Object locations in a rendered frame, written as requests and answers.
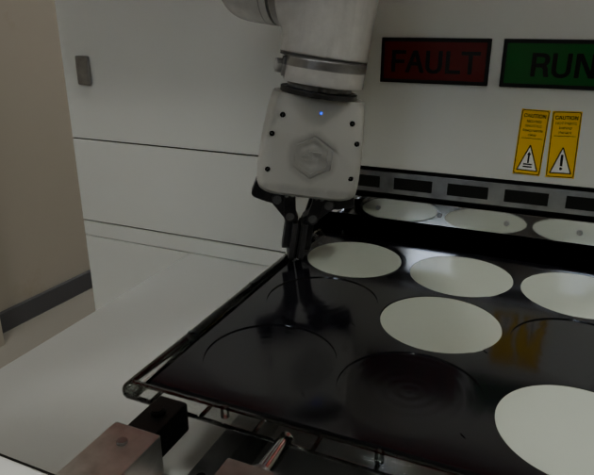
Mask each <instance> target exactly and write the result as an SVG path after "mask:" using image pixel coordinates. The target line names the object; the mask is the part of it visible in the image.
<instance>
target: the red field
mask: <svg viewBox="0 0 594 475"><path fill-rule="evenodd" d="M486 59H487V42H440V41H385V60H384V78H394V79H419V80H443V81H468V82H484V77H485V67H486Z"/></svg>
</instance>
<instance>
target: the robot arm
mask: <svg viewBox="0 0 594 475"><path fill-rule="evenodd" d="M222 1H223V3H224V5H225V6H226V8H227V9H228V10H229V11H230V12H231V13H233V14H234V15H235V16H237V17H239V18H241V19H243V20H246V21H249V22H254V23H259V24H265V25H277V26H281V28H282V41H281V49H280V51H281V52H280V53H281V54H284V56H283V58H280V57H277V58H276V59H275V61H274V66H273V68H274V71H275V72H278V73H281V75H282V76H283V78H284V80H286V81H288V83H282V84H281V87H280V88H274V89H273V90H272V95H271V98H270V101H269V104H268V108H267V113H266V117H265V121H264V124H263V130H262V135H261V141H260V147H259V153H258V160H257V170H256V180H255V182H254V184H253V187H252V195H253V196H254V197H256V198H257V199H260V200H263V201H266V202H270V203H272V204H273V205H274V206H275V207H276V208H277V210H278V211H279V212H280V213H281V215H282V216H283V217H284V219H285V223H284V230H283V236H282V248H287V254H288V259H293V258H295V255H296V258H298V260H303V259H304V252H305V250H307V251H310V247H311V240H312V235H313V229H314V225H315V224H317V223H318V221H319V219H321V218H322V217H324V216H325V215H326V214H328V213H329V212H330V211H332V210H335V209H336V210H339V209H346V208H352V207H353V206H354V205H355V194H356V190H357V186H358V180H359V174H360V166H361V158H362V150H363V139H364V127H365V103H364V102H363V101H361V100H359V99H356V97H357V95H356V94H354V93H352V90H363V87H364V81H365V75H366V71H367V64H368V58H369V53H370V48H371V37H372V32H373V27H374V21H375V15H376V10H377V5H378V0H222ZM296 197H303V198H309V199H308V202H307V205H306V208H305V211H304V212H303V215H301V218H299V220H298V213H297V211H296Z"/></svg>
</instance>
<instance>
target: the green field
mask: <svg viewBox="0 0 594 475"><path fill-rule="evenodd" d="M503 82H504V83H516V84H540V85H565V86H589V87H594V44H577V43H508V45H507V53H506V62H505V69H504V78H503Z"/></svg>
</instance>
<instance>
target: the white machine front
mask: <svg viewBox="0 0 594 475"><path fill-rule="evenodd" d="M55 5H56V13H57V19H58V33H59V40H60V47H61V54H62V61H63V69H64V76H65V83H66V91H67V97H68V105H69V111H70V119H71V126H72V133H73V138H74V139H73V141H74V154H75V161H76V168H77V175H78V183H79V189H80V197H81V204H82V211H83V219H85V220H84V225H85V233H86V234H88V235H93V236H98V237H103V238H114V239H118V240H124V241H130V242H135V243H140V244H146V245H151V246H157V247H162V248H167V249H173V250H177V251H183V252H189V253H194V254H204V255H209V256H215V257H220V258H225V259H231V260H237V261H241V262H247V263H253V264H258V265H263V266H268V267H269V266H270V265H271V264H272V263H274V262H275V261H276V260H277V259H279V258H280V257H281V256H282V255H284V254H285V253H286V252H287V248H282V236H283V230H284V223H285V219H284V217H283V216H282V215H281V213H280V212H279V211H278V210H277V208H276V207H275V206H274V205H273V204H272V203H270V202H266V201H263V200H260V199H257V198H256V197H254V196H253V195H252V187H253V184H254V182H255V180H256V170H257V160H258V153H259V147H260V141H261V135H262V130H263V124H264V121H265V117H266V113H267V108H268V104H269V101H270V98H271V95H272V90H273V89H274V88H280V87H281V84H282V83H288V81H286V80H284V78H283V76H282V75H281V73H278V72H275V71H274V68H273V66H274V61H275V59H276V58H277V57H280V58H283V56H284V54H281V53H280V52H281V51H280V49H281V41H282V28H281V26H277V25H265V24H259V23H254V22H249V21H246V20H243V19H241V18H239V17H237V16H235V15H234V14H233V13H231V12H230V11H229V10H228V9H227V8H226V6H225V5H224V3H223V1H222V0H55ZM385 41H440V42H487V59H486V67H485V77H484V82H468V81H443V80H419V79H394V78H384V60H385ZM508 43H577V44H594V0H378V5H377V10H376V15H375V21H374V27H373V32H372V37H371V48H370V53H369V58H368V64H367V71H366V75H365V81H364V87H363V90H352V93H354V94H356V95H357V97H356V99H359V100H361V101H363V102H364V103H365V127H364V139H363V150H362V158H361V166H360V169H363V170H372V171H381V172H399V173H409V174H418V175H428V176H437V177H447V178H456V179H466V180H475V181H485V182H494V183H504V184H513V185H523V186H532V187H542V188H560V189H569V190H579V191H588V192H594V87H589V86H565V85H540V84H516V83H504V82H503V78H504V69H505V62H506V53H507V45H508ZM523 108H526V109H538V110H550V111H551V113H550V119H549V124H548V130H547V136H546V141H545V147H544V153H543V157H542V163H541V169H540V175H539V176H536V175H528V174H519V173H512V172H513V166H514V159H515V153H516V147H517V141H518V134H519V129H520V116H521V111H522V109H523ZM553 111H582V112H583V115H582V122H581V129H580V137H579V143H578V151H577V157H576V165H575V172H574V179H572V178H558V177H545V175H546V167H547V159H548V151H549V142H550V134H551V126H552V118H553Z"/></svg>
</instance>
